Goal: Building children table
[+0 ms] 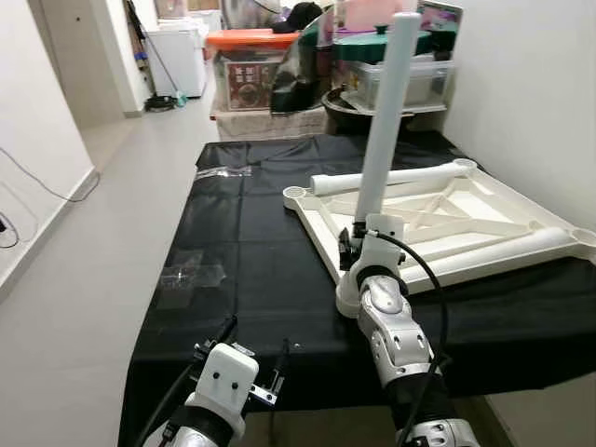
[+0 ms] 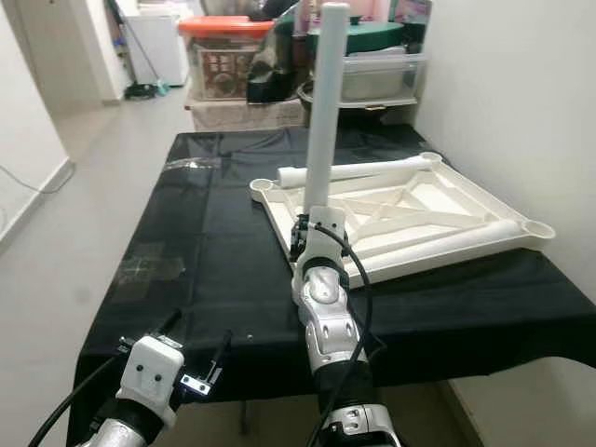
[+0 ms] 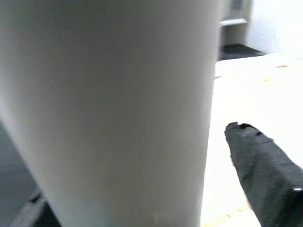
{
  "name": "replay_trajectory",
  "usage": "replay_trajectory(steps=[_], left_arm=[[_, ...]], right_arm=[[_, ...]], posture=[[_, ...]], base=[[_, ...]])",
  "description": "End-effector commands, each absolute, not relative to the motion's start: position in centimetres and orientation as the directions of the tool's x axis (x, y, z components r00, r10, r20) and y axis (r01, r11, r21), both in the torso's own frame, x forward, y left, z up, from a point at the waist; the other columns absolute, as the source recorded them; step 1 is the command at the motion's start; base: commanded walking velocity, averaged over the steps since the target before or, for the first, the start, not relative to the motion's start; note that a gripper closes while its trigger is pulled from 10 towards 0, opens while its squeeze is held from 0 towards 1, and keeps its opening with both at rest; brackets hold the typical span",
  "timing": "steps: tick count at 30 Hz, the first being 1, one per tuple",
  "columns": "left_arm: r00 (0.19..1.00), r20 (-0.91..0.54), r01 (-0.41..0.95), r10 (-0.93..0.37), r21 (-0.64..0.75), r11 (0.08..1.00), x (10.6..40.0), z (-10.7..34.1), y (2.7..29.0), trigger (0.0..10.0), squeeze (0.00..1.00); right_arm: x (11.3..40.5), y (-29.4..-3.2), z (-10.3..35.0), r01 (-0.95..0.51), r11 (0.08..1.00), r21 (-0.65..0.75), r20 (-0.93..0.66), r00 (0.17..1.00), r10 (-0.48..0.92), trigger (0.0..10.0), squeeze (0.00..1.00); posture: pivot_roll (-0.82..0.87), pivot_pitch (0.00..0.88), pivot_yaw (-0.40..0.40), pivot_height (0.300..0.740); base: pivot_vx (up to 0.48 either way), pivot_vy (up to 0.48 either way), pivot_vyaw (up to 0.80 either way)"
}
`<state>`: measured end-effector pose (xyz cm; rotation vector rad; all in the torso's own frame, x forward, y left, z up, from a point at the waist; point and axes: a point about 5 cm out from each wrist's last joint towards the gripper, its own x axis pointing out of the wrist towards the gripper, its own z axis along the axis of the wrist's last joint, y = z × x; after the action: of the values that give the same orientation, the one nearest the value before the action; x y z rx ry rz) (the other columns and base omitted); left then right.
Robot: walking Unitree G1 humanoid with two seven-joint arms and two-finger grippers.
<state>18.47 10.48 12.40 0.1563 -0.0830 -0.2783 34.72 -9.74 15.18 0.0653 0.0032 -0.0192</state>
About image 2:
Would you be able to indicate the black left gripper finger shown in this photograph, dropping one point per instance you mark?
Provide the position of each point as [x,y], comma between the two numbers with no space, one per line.
[223,354]
[168,324]

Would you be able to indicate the white plastic table leg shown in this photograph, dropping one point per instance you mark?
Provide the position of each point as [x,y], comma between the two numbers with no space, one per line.
[382,169]
[456,242]
[326,102]

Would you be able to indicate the white plastic table top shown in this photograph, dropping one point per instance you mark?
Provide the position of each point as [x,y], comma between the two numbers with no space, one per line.
[438,200]

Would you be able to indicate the clear tape cross patch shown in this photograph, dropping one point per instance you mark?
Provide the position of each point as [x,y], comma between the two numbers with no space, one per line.
[149,268]

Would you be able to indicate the black tablecloth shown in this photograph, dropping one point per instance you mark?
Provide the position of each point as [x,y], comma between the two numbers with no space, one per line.
[196,242]

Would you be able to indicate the clear crumpled tape strip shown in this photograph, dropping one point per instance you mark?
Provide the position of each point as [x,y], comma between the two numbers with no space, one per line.
[191,163]

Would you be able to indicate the beige patterned cover cloth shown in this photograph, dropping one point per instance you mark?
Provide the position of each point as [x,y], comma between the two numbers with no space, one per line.
[242,114]

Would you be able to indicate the black round wok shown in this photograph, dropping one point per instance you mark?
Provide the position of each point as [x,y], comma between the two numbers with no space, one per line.
[304,95]

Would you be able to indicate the green-lidded clear storage bin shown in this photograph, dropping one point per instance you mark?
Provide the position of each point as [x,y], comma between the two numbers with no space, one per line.
[382,74]

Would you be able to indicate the mop with green head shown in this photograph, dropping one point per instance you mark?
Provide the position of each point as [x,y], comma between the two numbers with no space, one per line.
[144,90]

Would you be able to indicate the orange-lidded clear storage bin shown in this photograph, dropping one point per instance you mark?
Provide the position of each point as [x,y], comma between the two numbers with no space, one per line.
[223,26]

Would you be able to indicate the white household appliance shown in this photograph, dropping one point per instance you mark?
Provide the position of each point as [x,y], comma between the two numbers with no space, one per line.
[163,47]

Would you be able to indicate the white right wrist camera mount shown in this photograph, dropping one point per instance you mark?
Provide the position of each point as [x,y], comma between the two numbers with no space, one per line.
[324,244]

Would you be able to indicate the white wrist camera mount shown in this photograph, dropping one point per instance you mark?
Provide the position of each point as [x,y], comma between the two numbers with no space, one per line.
[154,368]
[324,244]

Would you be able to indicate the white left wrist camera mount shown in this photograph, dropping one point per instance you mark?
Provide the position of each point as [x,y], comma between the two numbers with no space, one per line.
[154,368]

